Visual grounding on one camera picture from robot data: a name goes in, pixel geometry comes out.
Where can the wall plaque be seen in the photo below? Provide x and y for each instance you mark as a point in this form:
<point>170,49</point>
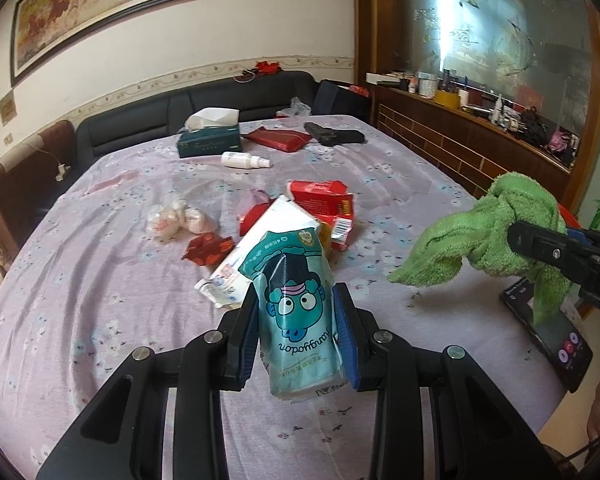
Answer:
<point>7,108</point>

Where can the wooden sideboard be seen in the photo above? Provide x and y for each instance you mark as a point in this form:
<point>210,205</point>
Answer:
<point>455,145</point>

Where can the white jar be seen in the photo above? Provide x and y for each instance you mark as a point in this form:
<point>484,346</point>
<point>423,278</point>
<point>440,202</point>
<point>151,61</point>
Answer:
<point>427,86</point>

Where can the red torn box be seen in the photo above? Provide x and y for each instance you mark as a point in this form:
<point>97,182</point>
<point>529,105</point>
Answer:
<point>320,197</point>

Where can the red ornament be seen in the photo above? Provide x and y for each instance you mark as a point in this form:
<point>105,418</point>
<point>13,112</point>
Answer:
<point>267,66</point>

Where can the red packet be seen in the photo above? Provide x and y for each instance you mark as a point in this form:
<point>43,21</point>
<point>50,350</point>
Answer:
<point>277,139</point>

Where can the red paper scrap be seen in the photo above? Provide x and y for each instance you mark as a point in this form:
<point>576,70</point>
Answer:
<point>252,215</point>

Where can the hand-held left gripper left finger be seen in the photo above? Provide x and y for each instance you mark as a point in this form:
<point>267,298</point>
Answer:
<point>250,340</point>

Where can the white plastic bag red print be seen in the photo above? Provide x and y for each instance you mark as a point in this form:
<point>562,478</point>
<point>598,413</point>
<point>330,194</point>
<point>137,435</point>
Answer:
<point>165,220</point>

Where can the green towel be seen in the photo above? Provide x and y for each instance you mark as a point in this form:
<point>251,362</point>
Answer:
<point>505,210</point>

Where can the green tissue box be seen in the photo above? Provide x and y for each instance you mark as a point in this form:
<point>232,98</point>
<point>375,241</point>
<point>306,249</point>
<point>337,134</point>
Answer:
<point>207,142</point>

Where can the etched glass panel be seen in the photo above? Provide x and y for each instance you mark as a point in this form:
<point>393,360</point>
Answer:
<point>480,20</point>

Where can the floral tablecloth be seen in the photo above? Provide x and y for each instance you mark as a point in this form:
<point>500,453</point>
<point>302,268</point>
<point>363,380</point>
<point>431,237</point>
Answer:
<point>105,280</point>

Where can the brown armchair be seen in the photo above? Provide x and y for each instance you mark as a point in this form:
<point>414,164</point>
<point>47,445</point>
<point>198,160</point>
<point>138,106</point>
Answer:
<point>25,180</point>

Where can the white spray bottle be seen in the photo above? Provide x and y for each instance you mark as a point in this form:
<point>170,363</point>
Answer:
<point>237,160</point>

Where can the white plastic bag ball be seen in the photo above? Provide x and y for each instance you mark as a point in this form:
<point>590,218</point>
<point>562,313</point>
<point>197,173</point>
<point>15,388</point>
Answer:
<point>198,220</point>

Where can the teal tissue pack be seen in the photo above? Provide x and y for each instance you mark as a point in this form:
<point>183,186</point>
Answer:
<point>295,310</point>

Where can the red-brown foil wrapper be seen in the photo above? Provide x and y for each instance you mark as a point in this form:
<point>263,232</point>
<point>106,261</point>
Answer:
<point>207,249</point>

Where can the framed painting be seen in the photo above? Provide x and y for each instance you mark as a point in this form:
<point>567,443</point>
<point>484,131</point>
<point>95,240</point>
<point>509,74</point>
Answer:
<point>95,0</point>

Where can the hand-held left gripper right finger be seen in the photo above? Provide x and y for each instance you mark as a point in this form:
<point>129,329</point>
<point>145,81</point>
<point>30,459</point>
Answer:
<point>347,340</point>

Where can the yellow box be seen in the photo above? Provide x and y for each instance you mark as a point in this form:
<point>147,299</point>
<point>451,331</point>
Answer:
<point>447,99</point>

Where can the clear plastic bag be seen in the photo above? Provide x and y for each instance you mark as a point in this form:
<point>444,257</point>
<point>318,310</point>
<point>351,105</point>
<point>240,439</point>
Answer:
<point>300,107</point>

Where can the black smartphone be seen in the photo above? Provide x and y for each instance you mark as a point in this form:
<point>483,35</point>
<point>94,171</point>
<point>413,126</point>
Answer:
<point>565,350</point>

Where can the black bag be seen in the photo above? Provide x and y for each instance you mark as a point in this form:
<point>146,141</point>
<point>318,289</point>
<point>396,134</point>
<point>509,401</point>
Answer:
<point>337,100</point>

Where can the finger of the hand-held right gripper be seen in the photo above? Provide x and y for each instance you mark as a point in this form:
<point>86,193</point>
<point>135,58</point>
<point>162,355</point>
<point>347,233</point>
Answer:
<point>595,242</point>
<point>540,247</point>

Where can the white tissue packet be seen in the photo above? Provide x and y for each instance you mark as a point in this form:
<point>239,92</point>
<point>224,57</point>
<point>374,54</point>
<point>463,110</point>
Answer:
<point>265,240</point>

